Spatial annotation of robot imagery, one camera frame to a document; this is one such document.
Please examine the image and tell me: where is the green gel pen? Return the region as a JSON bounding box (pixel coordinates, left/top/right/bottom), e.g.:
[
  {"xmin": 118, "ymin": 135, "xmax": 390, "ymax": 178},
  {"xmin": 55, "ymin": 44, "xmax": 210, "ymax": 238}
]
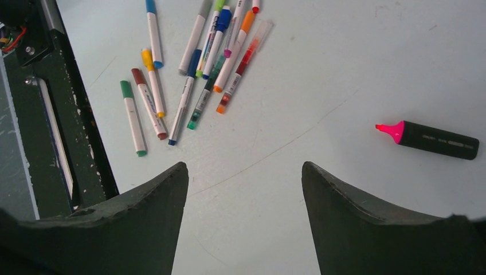
[{"xmin": 187, "ymin": 54, "xmax": 226, "ymax": 130}]

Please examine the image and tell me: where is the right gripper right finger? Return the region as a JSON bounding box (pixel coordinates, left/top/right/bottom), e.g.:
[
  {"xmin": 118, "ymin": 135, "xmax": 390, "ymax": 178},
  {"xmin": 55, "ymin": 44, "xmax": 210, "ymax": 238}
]
[{"xmin": 301, "ymin": 162, "xmax": 485, "ymax": 274}]

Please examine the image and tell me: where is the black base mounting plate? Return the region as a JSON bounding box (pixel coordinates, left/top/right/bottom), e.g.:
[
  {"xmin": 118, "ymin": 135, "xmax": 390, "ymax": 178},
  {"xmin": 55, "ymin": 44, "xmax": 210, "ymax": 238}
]
[{"xmin": 1, "ymin": 1, "xmax": 119, "ymax": 219}]

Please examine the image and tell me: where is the grey capped marker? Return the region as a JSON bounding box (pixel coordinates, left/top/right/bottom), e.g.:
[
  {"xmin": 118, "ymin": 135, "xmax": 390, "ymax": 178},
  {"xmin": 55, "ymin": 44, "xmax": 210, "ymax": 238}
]
[{"xmin": 178, "ymin": 0, "xmax": 213, "ymax": 76}]

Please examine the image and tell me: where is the lime green capped marker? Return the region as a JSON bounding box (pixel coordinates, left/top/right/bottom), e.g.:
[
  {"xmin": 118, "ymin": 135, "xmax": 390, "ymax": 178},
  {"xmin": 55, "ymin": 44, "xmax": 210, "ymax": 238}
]
[{"xmin": 195, "ymin": 0, "xmax": 226, "ymax": 78}]

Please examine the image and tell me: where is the yellow capped marker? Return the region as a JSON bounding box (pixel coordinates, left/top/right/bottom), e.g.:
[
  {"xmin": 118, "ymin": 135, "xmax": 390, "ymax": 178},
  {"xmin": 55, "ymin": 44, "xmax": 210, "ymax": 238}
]
[{"xmin": 141, "ymin": 48, "xmax": 166, "ymax": 118}]

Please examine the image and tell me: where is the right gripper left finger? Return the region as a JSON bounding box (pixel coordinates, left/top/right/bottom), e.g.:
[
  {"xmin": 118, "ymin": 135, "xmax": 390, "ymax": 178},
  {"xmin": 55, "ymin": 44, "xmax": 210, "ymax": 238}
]
[{"xmin": 1, "ymin": 162, "xmax": 189, "ymax": 274}]

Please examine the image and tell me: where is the grey cable duct rail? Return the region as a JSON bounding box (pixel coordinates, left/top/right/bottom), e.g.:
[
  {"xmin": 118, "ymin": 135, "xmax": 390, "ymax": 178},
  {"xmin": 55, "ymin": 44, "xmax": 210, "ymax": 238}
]
[{"xmin": 1, "ymin": 57, "xmax": 40, "ymax": 221}]

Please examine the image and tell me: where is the magenta capped marker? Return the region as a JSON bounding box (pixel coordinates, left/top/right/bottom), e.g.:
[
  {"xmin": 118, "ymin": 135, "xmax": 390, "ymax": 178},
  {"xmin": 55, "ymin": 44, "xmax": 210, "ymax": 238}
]
[{"xmin": 224, "ymin": 0, "xmax": 246, "ymax": 58}]

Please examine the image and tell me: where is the black pink highlighter body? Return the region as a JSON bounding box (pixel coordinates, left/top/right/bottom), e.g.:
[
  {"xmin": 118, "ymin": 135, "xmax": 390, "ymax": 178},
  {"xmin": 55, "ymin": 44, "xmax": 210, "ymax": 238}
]
[{"xmin": 375, "ymin": 120, "xmax": 480, "ymax": 160}]

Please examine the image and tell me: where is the red capped white marker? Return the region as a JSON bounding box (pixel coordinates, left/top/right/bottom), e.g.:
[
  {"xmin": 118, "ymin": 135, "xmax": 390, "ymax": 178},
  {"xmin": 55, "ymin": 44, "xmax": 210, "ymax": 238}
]
[{"xmin": 252, "ymin": 0, "xmax": 261, "ymax": 14}]

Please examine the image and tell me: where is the light blue capped marker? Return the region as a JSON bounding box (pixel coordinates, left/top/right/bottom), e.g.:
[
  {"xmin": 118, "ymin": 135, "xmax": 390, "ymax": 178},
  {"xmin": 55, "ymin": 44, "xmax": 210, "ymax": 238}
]
[{"xmin": 145, "ymin": 0, "xmax": 164, "ymax": 69}]

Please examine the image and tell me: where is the red gel pen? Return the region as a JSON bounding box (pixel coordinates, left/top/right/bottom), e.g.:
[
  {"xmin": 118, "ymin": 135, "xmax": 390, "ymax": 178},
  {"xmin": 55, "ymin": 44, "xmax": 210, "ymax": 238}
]
[{"xmin": 216, "ymin": 20, "xmax": 274, "ymax": 114}]

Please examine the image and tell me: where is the orange capped marker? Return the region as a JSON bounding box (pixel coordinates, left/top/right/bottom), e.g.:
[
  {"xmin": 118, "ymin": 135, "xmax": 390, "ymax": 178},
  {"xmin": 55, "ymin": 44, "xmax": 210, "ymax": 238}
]
[{"xmin": 213, "ymin": 10, "xmax": 255, "ymax": 93}]

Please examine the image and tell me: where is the brown capped marker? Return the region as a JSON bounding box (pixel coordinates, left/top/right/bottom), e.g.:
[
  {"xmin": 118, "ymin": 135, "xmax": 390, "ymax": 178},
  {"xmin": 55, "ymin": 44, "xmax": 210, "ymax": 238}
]
[{"xmin": 131, "ymin": 68, "xmax": 167, "ymax": 140}]

